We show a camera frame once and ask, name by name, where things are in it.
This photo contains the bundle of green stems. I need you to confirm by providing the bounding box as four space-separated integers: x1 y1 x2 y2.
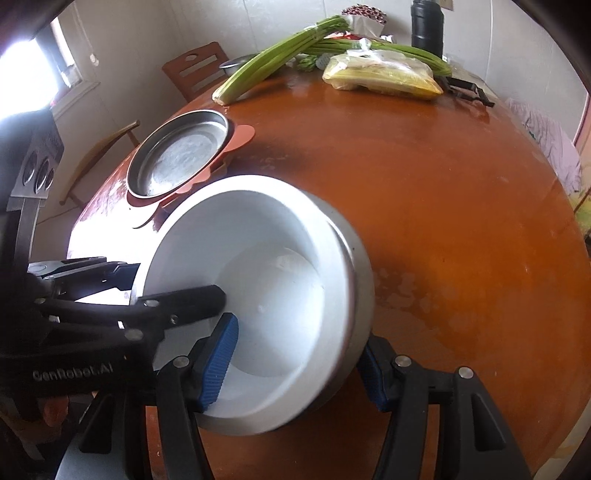
307 39 453 77

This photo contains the steel basin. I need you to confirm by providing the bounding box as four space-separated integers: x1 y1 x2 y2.
218 54 252 77

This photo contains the pink cloth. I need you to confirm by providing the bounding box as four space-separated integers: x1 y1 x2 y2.
505 98 583 195

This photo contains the black peeler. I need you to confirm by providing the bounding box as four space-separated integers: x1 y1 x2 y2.
436 76 495 108

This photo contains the celery bunch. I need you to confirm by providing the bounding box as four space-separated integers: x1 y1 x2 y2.
212 16 352 104

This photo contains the shallow round steel pan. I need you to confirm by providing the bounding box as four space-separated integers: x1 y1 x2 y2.
127 110 229 198

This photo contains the window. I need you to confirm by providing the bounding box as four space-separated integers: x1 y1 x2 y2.
0 18 100 121

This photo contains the person's left hand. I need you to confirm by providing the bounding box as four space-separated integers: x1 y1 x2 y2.
42 396 71 428

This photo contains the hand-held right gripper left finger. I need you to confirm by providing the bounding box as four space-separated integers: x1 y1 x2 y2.
58 312 241 480

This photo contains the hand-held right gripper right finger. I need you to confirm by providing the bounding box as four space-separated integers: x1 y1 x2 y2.
358 335 532 480

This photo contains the black thermos bottle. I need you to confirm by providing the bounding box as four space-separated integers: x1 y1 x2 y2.
411 0 445 58

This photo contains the brown wooden chair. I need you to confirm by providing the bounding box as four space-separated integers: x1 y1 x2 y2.
161 41 229 102

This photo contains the light wooden chair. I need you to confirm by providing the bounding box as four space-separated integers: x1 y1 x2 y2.
60 120 141 208

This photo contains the bag of yellow corn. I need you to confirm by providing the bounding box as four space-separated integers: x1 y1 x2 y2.
322 51 444 100

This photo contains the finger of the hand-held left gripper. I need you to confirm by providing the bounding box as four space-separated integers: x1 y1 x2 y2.
41 285 227 343
28 257 141 291

